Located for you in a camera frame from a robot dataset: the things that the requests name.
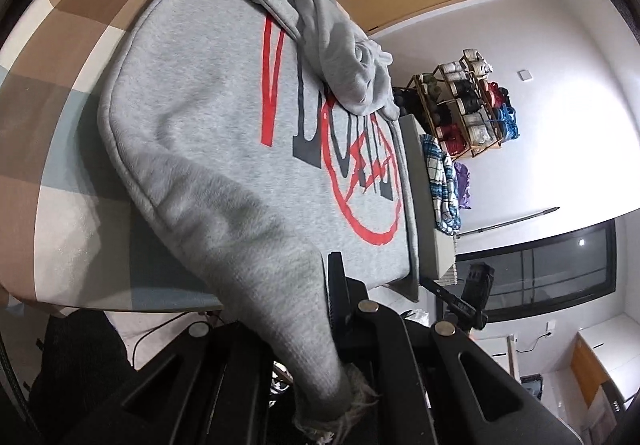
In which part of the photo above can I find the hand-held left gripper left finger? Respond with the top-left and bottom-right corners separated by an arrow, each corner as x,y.
62,322 -> 301,445

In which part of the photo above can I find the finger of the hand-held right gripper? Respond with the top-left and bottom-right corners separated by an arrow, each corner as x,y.
419,276 -> 473,321

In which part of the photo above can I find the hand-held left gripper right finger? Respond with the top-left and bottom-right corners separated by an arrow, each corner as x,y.
326,251 -> 587,445

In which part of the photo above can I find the grey hoodie with red print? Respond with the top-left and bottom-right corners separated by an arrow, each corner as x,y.
97,0 -> 423,436

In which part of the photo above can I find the grey upholstered nightstand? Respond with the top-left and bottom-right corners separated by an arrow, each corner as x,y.
397,114 -> 457,282

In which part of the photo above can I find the dark window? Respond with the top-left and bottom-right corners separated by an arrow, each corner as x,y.
455,219 -> 617,323

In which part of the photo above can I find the thin metal pole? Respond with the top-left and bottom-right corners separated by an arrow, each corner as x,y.
454,206 -> 560,240

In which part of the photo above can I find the purple plastic bag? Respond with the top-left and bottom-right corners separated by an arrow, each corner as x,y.
452,162 -> 474,211

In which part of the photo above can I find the blue plaid shirt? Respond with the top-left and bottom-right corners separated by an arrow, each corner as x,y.
421,134 -> 462,238

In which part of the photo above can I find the white and wooden cabinet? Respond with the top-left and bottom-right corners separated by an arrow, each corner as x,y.
570,330 -> 640,426

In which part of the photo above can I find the dark cloth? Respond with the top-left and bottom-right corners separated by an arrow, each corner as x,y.
27,312 -> 138,445

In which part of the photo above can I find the wooden shoe rack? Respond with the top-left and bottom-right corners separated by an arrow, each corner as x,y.
404,48 -> 521,161

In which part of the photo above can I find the checkered blanket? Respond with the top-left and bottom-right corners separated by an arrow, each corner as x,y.
0,0 -> 241,318

